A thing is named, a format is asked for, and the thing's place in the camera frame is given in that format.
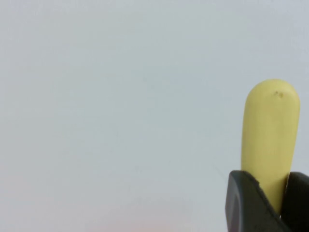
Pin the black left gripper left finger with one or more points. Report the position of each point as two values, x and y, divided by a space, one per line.
246 207

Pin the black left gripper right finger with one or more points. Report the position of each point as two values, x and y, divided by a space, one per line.
298 203

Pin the yellow plastic knife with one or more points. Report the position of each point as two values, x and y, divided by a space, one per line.
270 133

